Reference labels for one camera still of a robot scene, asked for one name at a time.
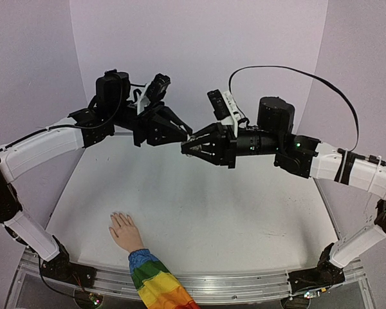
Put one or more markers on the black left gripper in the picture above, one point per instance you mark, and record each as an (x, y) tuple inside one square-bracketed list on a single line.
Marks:
[(153, 125)]

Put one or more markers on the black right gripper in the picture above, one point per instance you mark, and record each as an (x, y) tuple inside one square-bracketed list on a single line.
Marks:
[(230, 145)]

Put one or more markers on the clear nail polish bottle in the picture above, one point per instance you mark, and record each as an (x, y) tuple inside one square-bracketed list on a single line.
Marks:
[(193, 149)]

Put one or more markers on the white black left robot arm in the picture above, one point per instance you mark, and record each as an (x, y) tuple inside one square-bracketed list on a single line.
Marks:
[(117, 103)]

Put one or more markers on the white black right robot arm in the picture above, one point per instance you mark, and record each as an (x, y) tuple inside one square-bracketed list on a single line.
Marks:
[(308, 157)]

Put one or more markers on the rainbow striped sleeve forearm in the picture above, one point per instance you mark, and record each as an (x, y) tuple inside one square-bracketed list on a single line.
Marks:
[(156, 285)]

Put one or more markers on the mannequin hand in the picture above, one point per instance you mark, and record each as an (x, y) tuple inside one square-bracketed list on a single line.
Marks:
[(125, 233)]

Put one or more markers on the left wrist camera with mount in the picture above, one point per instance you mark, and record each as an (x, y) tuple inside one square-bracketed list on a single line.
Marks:
[(151, 93)]

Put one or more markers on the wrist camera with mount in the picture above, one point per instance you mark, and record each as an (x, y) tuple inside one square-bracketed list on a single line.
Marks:
[(151, 93), (226, 110)]

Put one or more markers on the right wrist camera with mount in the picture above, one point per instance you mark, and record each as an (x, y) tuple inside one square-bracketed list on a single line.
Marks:
[(226, 110)]

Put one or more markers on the aluminium front frame rail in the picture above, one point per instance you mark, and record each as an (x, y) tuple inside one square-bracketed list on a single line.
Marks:
[(254, 287)]

